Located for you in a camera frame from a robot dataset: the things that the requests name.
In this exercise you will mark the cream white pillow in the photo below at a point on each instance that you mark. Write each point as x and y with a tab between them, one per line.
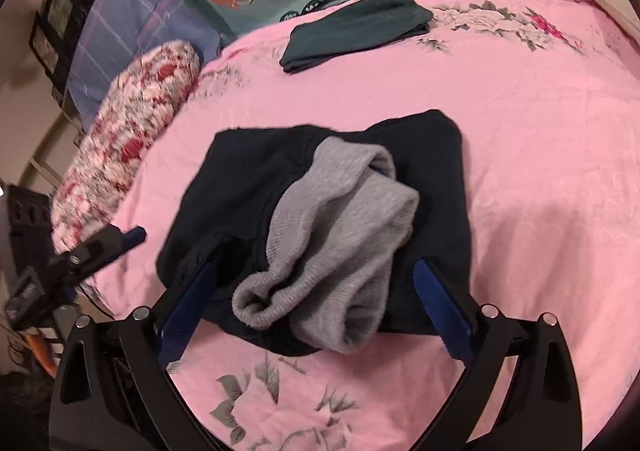
624	14

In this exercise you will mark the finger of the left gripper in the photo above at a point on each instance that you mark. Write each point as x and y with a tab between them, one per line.
132	238

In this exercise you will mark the red floral pillow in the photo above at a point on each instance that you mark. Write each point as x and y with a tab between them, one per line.
140	104

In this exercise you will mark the blue plaid pillow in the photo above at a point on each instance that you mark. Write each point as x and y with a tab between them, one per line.
118	31

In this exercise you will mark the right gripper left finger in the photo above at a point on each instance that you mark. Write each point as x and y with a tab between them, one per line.
113	391

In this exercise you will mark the dark navy pants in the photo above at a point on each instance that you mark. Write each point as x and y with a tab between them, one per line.
313	234

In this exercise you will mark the folded dark green garment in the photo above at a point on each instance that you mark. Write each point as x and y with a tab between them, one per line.
361	26

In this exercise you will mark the pink floral bed sheet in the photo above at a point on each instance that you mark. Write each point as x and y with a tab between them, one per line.
531	149

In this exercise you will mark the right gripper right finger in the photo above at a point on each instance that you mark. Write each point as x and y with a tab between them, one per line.
518	390

